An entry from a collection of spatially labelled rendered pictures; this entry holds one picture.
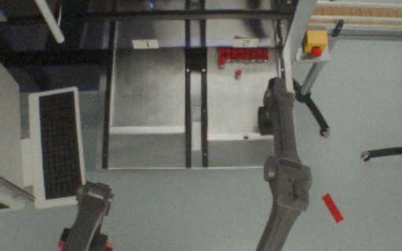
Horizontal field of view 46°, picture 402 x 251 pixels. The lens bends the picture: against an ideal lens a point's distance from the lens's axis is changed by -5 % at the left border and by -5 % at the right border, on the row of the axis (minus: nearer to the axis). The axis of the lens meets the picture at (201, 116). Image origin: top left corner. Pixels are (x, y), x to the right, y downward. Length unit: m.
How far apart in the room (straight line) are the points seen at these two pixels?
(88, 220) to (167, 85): 0.80
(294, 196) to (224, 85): 0.76
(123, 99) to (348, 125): 1.41
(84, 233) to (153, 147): 0.69
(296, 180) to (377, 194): 1.62
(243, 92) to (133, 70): 0.40
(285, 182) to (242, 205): 1.45
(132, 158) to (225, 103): 0.38
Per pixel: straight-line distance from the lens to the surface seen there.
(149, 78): 1.81
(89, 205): 1.17
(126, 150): 1.73
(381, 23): 1.99
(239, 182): 2.60
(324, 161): 2.70
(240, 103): 1.77
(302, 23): 1.63
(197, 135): 1.73
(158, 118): 1.76
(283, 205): 1.11
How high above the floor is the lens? 2.54
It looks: 71 degrees down
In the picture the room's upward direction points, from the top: 1 degrees clockwise
